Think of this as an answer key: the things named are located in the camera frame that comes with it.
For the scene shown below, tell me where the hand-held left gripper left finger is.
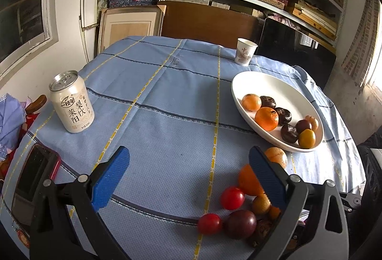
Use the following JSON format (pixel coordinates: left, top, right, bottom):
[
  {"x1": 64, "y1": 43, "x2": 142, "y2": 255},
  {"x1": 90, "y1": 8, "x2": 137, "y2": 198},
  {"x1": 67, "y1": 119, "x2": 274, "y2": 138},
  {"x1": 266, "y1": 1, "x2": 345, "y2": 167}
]
[{"x1": 30, "y1": 146, "x2": 132, "y2": 260}]

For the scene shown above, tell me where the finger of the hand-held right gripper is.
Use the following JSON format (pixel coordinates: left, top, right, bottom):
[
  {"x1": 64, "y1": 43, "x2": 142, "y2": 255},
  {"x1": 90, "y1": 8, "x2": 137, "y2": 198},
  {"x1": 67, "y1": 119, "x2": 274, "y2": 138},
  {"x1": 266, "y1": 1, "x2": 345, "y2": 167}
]
[{"x1": 340, "y1": 191, "x2": 363, "y2": 213}]

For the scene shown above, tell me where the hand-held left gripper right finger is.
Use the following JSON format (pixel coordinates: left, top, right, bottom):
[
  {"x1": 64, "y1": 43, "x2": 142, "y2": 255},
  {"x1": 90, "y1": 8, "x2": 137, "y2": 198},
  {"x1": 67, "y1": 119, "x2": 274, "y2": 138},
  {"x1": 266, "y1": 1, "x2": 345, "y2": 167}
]
[{"x1": 249, "y1": 146, "x2": 350, "y2": 260}]

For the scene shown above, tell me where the orange tangerine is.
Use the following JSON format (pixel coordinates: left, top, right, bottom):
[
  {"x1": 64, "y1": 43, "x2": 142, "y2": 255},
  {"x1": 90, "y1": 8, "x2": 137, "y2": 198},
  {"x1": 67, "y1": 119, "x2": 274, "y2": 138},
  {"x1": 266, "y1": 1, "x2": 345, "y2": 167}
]
[
  {"x1": 238, "y1": 164, "x2": 266, "y2": 196},
  {"x1": 255, "y1": 107, "x2": 279, "y2": 132}
]

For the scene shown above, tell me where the yellow round fruit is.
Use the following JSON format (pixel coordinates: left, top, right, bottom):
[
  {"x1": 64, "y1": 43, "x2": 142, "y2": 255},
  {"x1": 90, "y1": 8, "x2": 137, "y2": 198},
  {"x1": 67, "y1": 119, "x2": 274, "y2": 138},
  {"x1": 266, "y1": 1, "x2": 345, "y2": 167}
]
[
  {"x1": 298, "y1": 129, "x2": 316, "y2": 149},
  {"x1": 251, "y1": 194, "x2": 271, "y2": 216}
]

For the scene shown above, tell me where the red cherry tomato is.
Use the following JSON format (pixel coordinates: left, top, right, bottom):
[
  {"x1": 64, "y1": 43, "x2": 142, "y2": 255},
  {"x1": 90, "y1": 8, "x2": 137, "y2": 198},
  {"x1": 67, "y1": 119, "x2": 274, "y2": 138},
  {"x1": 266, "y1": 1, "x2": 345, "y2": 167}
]
[
  {"x1": 197, "y1": 213, "x2": 223, "y2": 235},
  {"x1": 220, "y1": 186, "x2": 246, "y2": 210}
]

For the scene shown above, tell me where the dark plum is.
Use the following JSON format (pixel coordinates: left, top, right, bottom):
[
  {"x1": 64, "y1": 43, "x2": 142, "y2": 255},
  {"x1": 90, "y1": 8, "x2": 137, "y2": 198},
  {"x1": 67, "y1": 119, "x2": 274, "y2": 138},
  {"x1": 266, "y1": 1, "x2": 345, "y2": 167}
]
[{"x1": 224, "y1": 209, "x2": 257, "y2": 240}]

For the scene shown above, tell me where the purple passion fruit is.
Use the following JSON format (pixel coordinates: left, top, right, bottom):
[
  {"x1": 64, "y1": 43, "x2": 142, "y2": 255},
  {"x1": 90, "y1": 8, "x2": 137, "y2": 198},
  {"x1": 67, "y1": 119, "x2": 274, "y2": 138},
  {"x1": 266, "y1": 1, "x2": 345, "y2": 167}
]
[{"x1": 296, "y1": 119, "x2": 312, "y2": 134}]

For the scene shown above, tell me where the white oval plate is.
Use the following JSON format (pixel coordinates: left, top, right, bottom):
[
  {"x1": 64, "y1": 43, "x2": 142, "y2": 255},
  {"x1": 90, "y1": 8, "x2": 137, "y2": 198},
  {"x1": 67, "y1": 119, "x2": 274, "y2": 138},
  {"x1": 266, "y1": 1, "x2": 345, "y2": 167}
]
[{"x1": 231, "y1": 70, "x2": 324, "y2": 153}]

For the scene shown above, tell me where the dark cloth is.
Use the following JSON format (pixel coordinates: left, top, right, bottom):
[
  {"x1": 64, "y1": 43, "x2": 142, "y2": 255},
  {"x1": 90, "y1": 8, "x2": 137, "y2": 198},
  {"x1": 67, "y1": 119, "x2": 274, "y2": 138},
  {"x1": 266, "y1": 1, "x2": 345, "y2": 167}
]
[{"x1": 356, "y1": 143, "x2": 382, "y2": 198}]

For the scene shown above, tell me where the blue checked tablecloth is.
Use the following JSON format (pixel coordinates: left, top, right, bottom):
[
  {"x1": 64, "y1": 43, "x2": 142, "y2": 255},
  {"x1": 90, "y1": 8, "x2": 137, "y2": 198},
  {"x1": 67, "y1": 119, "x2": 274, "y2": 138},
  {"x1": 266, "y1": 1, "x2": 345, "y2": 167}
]
[{"x1": 0, "y1": 36, "x2": 367, "y2": 260}]

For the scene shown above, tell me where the smartphone with red case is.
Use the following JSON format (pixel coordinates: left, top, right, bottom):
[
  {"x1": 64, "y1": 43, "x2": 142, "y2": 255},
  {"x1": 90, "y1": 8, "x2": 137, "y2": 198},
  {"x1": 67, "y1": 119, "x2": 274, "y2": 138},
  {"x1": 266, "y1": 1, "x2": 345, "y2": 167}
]
[{"x1": 10, "y1": 142, "x2": 62, "y2": 226}]

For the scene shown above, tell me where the cream beverage can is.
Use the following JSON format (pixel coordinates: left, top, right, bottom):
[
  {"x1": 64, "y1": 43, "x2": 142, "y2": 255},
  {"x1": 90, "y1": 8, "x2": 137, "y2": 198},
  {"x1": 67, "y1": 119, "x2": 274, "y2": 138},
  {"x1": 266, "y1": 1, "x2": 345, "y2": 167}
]
[{"x1": 48, "y1": 70, "x2": 95, "y2": 133}]

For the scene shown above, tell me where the blue printed cloth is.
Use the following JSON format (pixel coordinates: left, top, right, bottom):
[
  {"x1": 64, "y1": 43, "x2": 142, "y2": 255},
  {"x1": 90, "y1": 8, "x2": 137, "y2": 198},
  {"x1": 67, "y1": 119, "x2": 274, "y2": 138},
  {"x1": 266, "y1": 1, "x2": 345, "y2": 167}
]
[{"x1": 0, "y1": 93, "x2": 27, "y2": 159}]

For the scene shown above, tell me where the white paper cup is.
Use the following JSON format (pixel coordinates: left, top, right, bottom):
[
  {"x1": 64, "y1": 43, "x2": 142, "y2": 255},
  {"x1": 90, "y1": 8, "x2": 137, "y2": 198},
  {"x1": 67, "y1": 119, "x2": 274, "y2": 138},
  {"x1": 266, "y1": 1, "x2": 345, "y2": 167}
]
[{"x1": 234, "y1": 37, "x2": 258, "y2": 66}]

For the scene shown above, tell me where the bright window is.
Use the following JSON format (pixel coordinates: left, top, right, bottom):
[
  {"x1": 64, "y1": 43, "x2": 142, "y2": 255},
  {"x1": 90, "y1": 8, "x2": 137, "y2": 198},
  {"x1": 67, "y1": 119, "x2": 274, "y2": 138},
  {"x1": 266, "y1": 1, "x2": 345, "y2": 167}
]
[{"x1": 362, "y1": 0, "x2": 382, "y2": 99}]

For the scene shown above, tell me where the black glass panel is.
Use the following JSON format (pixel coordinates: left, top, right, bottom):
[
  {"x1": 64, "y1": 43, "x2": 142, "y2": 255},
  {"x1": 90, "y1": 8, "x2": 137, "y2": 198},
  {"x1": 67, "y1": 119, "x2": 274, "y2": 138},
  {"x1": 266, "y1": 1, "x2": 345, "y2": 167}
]
[{"x1": 257, "y1": 17, "x2": 337, "y2": 90}]

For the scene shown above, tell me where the brick pattern curtain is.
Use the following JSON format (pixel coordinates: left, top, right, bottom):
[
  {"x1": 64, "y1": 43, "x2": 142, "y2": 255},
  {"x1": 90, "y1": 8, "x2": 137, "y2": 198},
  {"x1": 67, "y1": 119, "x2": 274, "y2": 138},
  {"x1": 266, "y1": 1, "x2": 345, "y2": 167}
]
[{"x1": 340, "y1": 0, "x2": 382, "y2": 87}]

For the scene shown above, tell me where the pink cloth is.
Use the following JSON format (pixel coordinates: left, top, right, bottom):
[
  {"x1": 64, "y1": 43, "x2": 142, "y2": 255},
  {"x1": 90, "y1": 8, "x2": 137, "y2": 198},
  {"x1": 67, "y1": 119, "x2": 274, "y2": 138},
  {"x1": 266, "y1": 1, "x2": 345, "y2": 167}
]
[{"x1": 270, "y1": 14, "x2": 299, "y2": 28}]

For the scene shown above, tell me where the brown wooden board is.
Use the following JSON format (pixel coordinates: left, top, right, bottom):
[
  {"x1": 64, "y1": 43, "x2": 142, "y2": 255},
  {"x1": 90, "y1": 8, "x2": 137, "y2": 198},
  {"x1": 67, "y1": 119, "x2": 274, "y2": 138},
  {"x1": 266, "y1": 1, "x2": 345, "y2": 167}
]
[{"x1": 158, "y1": 1, "x2": 265, "y2": 48}]

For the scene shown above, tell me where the white framed window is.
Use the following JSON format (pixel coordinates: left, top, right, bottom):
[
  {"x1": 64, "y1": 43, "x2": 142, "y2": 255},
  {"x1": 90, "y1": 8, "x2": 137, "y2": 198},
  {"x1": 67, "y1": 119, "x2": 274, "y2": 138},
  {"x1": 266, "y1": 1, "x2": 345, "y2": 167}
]
[{"x1": 0, "y1": 0, "x2": 58, "y2": 78}]

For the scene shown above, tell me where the brown wooden handle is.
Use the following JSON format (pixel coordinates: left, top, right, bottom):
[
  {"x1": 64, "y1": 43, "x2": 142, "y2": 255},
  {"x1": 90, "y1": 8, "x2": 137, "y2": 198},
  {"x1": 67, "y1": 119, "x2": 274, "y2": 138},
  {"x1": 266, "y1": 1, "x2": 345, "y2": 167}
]
[{"x1": 25, "y1": 95, "x2": 48, "y2": 114}]

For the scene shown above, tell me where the red keychain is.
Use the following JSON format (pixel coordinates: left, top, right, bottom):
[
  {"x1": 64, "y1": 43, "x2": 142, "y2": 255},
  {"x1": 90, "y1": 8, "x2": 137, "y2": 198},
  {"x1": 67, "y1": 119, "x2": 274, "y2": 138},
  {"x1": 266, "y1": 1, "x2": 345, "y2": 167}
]
[{"x1": 15, "y1": 228, "x2": 31, "y2": 249}]

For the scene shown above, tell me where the wooden picture frame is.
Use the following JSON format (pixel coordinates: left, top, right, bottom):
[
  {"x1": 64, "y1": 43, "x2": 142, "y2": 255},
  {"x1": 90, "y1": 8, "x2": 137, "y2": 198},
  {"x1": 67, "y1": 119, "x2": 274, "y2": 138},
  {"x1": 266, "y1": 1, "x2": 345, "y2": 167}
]
[{"x1": 97, "y1": 5, "x2": 167, "y2": 54}]

